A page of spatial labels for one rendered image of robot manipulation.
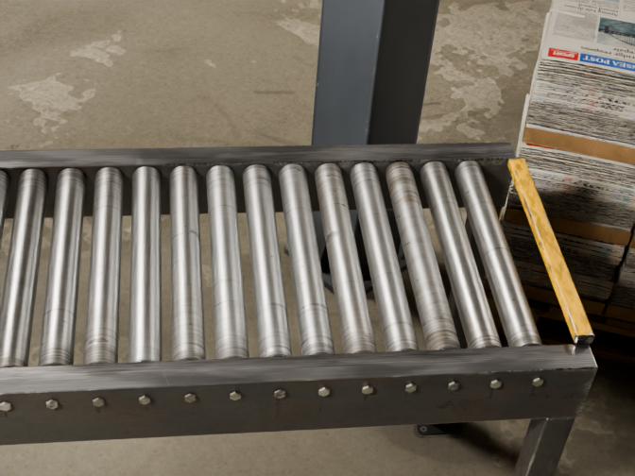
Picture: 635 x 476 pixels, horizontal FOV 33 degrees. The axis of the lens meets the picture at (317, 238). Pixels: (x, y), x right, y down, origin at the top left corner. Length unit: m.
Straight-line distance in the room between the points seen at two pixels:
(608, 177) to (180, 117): 1.46
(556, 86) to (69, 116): 1.65
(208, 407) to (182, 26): 2.35
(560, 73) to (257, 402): 1.04
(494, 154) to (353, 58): 0.54
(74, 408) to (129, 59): 2.17
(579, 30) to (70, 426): 1.35
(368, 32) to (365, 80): 0.12
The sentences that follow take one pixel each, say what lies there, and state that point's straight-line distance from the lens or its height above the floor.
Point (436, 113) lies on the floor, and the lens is 3.45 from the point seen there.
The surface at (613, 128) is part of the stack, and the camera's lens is 2.34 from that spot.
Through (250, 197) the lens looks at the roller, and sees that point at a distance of 1.84.
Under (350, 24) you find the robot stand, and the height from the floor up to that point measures 0.76.
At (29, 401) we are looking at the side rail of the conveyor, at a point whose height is 0.78.
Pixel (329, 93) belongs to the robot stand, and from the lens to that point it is 2.52.
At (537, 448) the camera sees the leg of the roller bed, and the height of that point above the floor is 0.60.
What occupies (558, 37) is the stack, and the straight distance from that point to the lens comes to 2.32.
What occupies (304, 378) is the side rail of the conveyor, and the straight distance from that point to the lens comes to 1.56.
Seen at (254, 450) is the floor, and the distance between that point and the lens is 2.46.
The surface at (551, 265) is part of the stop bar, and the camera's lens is 1.77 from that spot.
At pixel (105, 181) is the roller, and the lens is 1.88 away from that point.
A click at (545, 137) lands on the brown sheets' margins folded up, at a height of 0.63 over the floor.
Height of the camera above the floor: 2.00
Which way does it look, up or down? 43 degrees down
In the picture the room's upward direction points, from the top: 5 degrees clockwise
